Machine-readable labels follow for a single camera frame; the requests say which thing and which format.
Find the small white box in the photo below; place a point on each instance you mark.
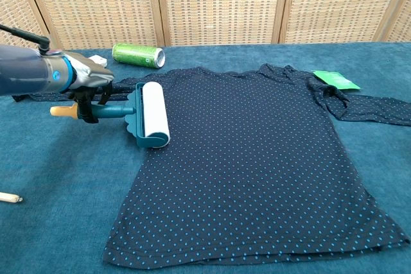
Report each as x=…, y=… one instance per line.
x=98, y=60

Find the green sachet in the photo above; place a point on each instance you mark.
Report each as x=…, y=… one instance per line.
x=337, y=80

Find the green drink can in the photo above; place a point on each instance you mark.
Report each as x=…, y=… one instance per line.
x=135, y=54

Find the teal lint roller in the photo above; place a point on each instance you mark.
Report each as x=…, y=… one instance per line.
x=155, y=113

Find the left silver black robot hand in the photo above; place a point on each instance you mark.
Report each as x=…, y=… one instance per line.
x=90, y=73

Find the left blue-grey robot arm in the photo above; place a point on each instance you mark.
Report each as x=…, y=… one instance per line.
x=29, y=70

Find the woven wooden folding screen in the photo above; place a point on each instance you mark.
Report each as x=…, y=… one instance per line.
x=221, y=4

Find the blue table cover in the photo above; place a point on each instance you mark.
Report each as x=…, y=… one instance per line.
x=64, y=174

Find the dark dotted long-sleeve shirt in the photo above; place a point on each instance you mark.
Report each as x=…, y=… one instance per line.
x=250, y=158

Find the cream wrapped sausage stick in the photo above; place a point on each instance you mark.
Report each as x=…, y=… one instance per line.
x=9, y=197

